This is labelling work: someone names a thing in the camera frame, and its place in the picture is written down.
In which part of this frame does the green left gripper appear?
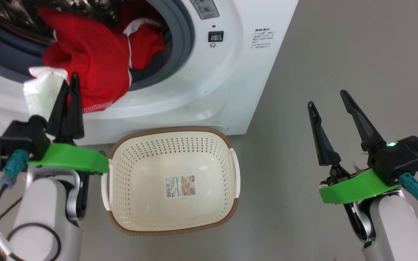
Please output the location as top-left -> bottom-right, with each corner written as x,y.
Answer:
27,72 -> 109,174

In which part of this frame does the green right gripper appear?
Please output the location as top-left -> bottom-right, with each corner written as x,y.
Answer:
307,90 -> 402,204

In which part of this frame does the white cloth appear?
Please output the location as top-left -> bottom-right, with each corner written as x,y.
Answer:
23,66 -> 69,120

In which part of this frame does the red garment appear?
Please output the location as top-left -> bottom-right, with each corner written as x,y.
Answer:
37,0 -> 166,113

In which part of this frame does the cream basket with brown rim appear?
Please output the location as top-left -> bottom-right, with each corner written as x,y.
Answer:
101,126 -> 241,236

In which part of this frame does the white front-load washing machine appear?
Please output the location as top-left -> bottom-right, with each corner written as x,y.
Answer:
0,0 -> 299,146

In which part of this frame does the grey rubber door seal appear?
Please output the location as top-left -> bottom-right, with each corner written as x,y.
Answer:
0,0 -> 195,92

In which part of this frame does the perforated steel drum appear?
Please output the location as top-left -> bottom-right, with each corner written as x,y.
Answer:
0,0 -> 123,46

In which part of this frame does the printed text notice sticker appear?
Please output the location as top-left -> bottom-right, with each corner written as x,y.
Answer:
251,28 -> 276,50

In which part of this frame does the printed product label sticker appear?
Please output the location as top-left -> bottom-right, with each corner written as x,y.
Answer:
164,175 -> 197,199

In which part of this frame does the grey warning sticker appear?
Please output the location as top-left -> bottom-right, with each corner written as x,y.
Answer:
190,0 -> 220,20

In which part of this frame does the teal left camera connector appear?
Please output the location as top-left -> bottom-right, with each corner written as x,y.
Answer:
0,149 -> 29,189

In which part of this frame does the teal camera connector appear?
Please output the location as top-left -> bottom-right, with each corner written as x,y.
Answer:
0,149 -> 29,189
398,172 -> 418,211

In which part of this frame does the teal right camera connector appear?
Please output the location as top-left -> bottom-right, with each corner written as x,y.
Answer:
398,172 -> 418,211

